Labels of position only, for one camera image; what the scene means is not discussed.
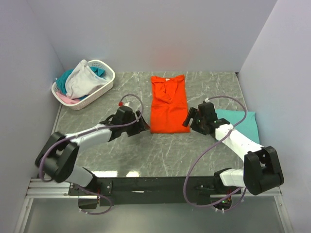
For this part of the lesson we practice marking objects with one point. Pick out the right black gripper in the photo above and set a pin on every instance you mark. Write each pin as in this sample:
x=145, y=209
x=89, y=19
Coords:
x=192, y=114

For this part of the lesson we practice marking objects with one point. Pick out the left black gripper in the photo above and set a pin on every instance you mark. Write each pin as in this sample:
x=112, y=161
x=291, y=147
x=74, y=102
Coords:
x=135, y=130

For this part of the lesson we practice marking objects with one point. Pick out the orange t shirt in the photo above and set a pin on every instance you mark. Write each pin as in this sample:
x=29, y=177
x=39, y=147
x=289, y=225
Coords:
x=169, y=105

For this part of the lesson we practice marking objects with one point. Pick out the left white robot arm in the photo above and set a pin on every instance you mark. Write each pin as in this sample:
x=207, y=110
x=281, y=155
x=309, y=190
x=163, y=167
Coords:
x=58, y=157

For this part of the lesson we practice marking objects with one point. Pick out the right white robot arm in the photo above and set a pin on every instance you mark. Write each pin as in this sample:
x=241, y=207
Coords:
x=261, y=166

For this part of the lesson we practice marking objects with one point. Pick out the folded teal t shirt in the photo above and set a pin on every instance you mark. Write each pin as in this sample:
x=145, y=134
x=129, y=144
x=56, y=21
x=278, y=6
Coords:
x=248, y=127

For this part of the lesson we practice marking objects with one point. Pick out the white plastic laundry basket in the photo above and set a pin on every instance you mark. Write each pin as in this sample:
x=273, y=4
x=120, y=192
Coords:
x=77, y=104

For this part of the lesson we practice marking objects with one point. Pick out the white t shirt in basket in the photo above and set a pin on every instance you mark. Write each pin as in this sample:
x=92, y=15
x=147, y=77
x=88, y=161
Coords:
x=84, y=80

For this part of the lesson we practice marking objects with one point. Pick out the pink t shirt in basket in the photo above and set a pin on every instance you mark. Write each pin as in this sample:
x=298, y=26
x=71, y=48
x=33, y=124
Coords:
x=65, y=100

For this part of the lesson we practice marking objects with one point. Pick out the teal t shirt in basket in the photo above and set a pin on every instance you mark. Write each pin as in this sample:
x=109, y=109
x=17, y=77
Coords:
x=61, y=81

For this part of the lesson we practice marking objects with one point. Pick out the aluminium frame rail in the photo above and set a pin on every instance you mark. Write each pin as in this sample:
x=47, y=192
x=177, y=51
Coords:
x=44, y=187

